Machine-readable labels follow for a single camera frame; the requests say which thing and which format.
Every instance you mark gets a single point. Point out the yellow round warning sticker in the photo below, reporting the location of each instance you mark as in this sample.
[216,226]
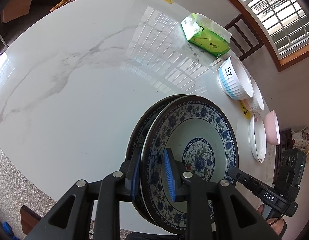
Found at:
[245,111]

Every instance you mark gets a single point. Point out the white bowl blue band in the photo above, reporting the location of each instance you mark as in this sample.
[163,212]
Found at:
[234,80]

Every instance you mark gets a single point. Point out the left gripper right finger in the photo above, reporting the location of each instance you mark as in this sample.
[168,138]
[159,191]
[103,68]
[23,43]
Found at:
[214,210]

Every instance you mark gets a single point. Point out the person's right hand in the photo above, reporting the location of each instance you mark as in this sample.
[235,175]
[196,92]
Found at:
[278,225]

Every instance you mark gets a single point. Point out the small blue floral plate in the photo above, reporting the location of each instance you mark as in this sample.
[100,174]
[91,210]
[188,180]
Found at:
[205,144]

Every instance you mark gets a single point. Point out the white rabbit bowl pink band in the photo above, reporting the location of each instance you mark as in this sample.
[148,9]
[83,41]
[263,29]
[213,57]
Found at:
[255,103]

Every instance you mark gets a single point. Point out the green tissue pack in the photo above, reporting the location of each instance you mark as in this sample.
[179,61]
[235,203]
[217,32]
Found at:
[207,34]

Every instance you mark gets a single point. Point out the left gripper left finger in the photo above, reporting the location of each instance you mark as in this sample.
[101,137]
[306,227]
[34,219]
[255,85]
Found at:
[70,217]

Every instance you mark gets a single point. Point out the white plate with pink rose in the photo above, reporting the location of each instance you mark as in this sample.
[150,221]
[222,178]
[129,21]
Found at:
[257,138]

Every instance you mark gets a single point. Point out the pink covered cabinet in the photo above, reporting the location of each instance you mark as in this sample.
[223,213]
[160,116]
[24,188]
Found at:
[14,9]

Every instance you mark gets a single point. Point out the dark wooden chair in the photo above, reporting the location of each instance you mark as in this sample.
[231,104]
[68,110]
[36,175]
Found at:
[244,40]

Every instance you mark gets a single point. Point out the large pink bowl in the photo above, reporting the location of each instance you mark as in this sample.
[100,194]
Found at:
[272,128]

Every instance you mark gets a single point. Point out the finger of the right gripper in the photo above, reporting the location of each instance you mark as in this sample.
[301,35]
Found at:
[252,184]

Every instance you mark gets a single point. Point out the large blue floral plate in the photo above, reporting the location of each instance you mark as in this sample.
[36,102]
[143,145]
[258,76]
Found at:
[150,137]

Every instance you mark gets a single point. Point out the wood framed window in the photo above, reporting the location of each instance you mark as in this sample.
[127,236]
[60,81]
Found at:
[281,25]

